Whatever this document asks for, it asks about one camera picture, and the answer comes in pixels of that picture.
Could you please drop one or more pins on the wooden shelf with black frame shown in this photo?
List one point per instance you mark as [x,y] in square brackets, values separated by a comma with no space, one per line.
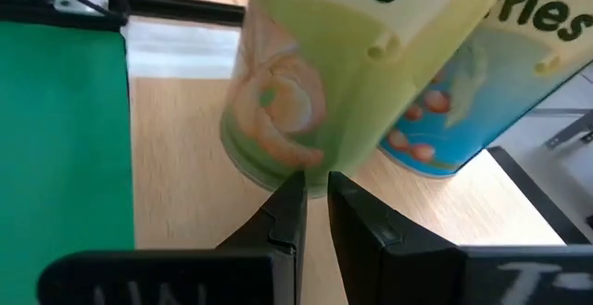
[185,156]

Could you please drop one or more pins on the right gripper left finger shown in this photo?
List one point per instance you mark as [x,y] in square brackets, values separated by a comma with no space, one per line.
[287,221]

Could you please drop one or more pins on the black table frame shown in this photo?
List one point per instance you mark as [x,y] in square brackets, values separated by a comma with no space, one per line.
[28,13]

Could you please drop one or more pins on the green table mat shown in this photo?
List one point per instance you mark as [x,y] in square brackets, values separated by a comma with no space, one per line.
[60,133]

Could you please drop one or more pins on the green oranges label can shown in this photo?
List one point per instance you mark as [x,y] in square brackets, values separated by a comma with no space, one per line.
[333,64]

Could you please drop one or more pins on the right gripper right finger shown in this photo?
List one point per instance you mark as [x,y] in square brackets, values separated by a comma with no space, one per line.
[370,249]

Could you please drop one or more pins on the blue cherries label can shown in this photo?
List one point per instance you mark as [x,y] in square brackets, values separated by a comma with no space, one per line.
[486,87]

